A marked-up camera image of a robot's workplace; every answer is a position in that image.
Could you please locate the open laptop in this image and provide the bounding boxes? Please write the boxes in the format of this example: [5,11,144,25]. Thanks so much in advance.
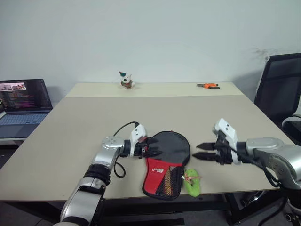
[0,79,53,139]

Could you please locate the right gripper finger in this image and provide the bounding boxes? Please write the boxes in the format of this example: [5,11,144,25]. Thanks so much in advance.
[192,152,216,161]
[196,143,216,151]

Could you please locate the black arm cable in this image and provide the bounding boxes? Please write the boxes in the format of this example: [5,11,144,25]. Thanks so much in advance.
[225,141,286,189]
[112,121,141,178]

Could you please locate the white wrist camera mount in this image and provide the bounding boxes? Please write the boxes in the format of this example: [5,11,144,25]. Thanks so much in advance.
[130,124,148,156]
[212,118,239,165]

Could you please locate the green toy with string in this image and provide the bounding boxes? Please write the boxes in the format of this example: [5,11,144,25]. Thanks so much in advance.
[183,168,203,197]

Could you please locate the orange handled pliers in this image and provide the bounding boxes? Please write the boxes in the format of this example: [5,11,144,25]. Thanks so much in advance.
[197,83,221,90]

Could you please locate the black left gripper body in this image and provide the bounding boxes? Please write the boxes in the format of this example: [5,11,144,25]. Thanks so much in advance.
[135,136,151,160]

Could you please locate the black mesh office chair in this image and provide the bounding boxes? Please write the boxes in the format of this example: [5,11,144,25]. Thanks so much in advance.
[254,53,301,144]

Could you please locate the black table frame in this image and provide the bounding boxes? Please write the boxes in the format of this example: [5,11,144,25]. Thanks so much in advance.
[94,188,286,226]

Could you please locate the white plush toy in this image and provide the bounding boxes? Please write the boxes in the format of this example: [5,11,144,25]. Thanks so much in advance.
[118,70,136,89]

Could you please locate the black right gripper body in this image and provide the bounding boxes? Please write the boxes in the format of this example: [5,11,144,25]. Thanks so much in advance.
[213,132,233,165]

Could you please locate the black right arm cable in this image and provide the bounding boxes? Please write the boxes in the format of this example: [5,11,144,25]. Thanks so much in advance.
[225,141,286,189]

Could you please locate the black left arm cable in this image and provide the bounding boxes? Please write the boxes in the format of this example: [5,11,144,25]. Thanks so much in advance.
[112,121,141,178]

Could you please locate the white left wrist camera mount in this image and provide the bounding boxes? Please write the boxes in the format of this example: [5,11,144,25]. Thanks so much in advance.
[130,124,148,156]

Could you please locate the black and red paddle case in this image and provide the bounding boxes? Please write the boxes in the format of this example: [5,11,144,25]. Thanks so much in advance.
[142,130,191,201]

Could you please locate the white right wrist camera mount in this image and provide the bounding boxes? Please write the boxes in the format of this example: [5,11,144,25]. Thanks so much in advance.
[212,118,239,165]

